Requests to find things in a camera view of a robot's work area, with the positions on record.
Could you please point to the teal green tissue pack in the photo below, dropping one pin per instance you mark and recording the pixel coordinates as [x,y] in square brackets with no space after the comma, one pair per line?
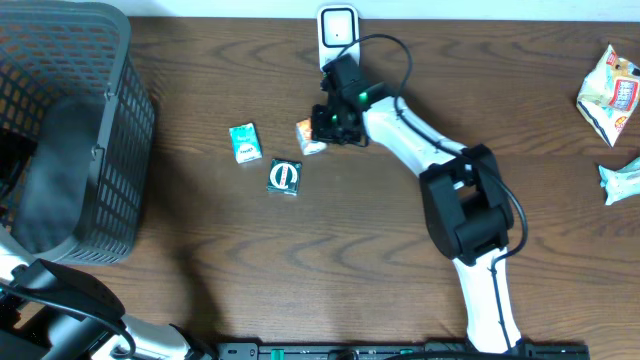
[245,143]

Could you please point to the teal green wipes pack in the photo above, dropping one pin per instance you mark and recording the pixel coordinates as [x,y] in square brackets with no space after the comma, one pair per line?
[620,184]

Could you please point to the grey plastic mesh basket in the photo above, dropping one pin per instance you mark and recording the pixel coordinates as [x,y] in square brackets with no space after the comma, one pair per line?
[77,126]

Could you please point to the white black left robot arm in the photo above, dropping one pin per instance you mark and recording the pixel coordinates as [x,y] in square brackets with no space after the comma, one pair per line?
[51,311]

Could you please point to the small green black box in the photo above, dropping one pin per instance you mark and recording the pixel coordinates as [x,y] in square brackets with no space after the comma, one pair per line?
[284,177]

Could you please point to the cream blue snack bag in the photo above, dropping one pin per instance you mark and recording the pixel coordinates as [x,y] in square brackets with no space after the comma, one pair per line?
[609,95]

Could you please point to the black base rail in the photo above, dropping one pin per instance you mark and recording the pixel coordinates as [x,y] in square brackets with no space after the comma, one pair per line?
[427,351]

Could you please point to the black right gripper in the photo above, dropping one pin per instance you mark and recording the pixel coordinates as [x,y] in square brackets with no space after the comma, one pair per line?
[320,134]

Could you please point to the orange tissue pack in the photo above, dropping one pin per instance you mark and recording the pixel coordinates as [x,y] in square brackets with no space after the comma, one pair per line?
[308,146]

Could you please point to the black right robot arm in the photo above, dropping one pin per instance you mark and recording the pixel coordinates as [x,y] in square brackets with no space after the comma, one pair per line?
[469,210]

